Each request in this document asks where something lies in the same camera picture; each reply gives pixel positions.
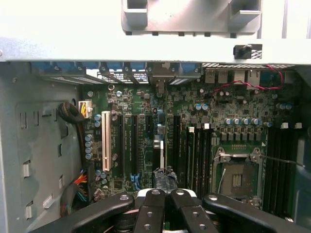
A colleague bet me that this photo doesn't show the grey parts rack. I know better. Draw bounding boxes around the grey parts rack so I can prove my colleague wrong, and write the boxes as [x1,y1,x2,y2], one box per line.
[121,0,263,38]

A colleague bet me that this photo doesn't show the long expansion slot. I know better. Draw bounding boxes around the long expansion slot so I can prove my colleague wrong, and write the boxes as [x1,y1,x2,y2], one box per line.
[117,114,125,179]

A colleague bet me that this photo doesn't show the black braided power cable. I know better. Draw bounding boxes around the black braided power cable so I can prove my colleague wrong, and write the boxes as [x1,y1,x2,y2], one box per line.
[57,99,93,168]

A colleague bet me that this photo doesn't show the CPU socket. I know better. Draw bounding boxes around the CPU socket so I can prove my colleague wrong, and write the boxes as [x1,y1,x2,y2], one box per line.
[211,145,265,211]

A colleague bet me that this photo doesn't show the red black twisted wire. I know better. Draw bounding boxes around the red black twisted wire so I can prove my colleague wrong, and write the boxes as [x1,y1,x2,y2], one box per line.
[208,63,285,98]

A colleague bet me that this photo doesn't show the black RAM slot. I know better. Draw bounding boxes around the black RAM slot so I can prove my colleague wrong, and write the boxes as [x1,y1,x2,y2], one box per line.
[290,122,302,218]
[275,126,282,216]
[268,126,275,214]
[204,123,213,195]
[195,127,204,195]
[282,122,290,216]

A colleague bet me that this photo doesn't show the white expansion slot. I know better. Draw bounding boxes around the white expansion slot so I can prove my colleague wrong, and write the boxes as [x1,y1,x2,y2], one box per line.
[101,110,113,172]

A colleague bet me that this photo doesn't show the short black expansion slot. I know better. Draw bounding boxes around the short black expansion slot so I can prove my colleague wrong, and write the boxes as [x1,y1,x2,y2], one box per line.
[145,114,156,136]

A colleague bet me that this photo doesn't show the black open PC case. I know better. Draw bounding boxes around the black open PC case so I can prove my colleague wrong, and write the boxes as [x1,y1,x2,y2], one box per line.
[0,36,311,233]

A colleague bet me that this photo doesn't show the coloured power wire bundle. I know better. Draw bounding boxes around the coloured power wire bundle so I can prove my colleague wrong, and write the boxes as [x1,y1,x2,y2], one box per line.
[59,165,95,219]

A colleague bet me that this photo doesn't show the metal locking lever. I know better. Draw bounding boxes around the metal locking lever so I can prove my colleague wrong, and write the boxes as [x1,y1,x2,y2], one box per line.
[259,154,306,168]

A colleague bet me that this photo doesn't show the green motherboard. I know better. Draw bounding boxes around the green motherboard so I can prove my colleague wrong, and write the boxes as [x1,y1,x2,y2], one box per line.
[79,70,302,219]

